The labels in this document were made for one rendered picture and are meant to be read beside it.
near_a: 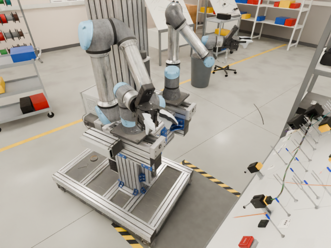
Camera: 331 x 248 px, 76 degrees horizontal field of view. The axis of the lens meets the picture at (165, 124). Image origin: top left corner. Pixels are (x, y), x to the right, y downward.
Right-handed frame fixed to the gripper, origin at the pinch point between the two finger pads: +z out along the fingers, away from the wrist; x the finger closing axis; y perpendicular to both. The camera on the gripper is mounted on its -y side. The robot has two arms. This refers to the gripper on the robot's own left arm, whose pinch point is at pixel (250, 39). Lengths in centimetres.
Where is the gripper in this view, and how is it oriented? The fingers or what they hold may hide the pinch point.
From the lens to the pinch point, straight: 175.9
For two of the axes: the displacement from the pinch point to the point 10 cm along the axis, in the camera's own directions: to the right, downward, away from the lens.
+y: 0.1, 7.2, 6.9
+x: -0.8, 6.9, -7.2
